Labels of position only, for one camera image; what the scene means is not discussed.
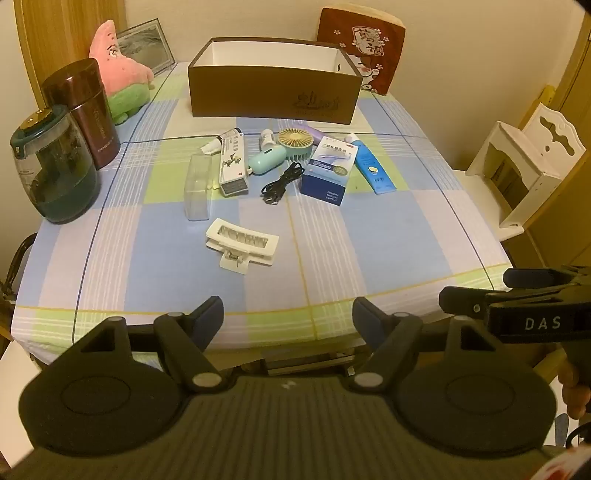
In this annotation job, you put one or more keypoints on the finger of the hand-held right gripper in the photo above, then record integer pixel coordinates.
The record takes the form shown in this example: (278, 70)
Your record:
(531, 278)
(461, 301)

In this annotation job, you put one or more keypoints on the white ointment carton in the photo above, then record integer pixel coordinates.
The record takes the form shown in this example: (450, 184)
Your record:
(233, 161)

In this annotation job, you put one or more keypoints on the red cat print cushion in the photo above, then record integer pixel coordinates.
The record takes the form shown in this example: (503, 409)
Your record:
(383, 60)

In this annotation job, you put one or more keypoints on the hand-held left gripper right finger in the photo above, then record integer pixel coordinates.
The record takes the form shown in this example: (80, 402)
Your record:
(367, 316)

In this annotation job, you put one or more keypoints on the green lidded glass jar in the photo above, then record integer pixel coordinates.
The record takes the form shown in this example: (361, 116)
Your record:
(55, 175)

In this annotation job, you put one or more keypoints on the grey picture frame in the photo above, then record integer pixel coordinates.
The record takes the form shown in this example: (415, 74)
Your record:
(147, 46)

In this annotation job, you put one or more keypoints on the checked tablecloth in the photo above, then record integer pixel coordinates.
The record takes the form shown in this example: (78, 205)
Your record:
(369, 240)

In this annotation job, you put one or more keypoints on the mint handheld fan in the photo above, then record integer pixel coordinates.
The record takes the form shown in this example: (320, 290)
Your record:
(265, 161)

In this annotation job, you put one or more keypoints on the person's right hand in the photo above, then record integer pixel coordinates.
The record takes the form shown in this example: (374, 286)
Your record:
(577, 401)

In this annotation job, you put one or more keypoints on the brown cardboard box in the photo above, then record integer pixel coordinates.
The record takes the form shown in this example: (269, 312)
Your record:
(258, 92)

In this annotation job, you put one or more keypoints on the blue medicine carton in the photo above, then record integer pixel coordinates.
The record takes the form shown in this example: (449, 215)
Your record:
(328, 170)

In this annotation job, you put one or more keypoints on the blue tube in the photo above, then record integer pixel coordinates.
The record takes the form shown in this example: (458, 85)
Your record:
(374, 173)

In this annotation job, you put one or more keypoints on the brown metal canister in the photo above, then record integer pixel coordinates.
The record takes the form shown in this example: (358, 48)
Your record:
(90, 115)

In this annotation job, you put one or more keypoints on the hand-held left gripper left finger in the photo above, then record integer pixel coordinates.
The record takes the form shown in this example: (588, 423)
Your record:
(210, 316)

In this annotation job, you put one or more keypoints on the pink starfish plush toy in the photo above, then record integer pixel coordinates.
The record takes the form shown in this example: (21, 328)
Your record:
(120, 69)

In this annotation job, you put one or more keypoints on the purple tube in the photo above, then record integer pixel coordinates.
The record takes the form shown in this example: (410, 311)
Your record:
(316, 134)

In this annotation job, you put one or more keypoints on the small white capped tube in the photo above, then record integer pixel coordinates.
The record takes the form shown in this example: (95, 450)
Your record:
(210, 146)

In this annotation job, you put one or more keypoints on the small white bottle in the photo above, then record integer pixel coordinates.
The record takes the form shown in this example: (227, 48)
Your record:
(267, 141)

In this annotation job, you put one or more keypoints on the white hair claw clip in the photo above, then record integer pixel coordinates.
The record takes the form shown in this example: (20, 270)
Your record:
(231, 263)

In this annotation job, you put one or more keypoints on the wooden door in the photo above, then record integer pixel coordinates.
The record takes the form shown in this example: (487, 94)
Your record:
(55, 37)

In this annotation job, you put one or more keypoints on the clear plastic case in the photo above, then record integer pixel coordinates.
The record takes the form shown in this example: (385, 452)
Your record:
(198, 194)

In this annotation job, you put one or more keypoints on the white wooden chair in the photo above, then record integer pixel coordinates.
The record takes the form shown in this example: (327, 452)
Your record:
(545, 152)

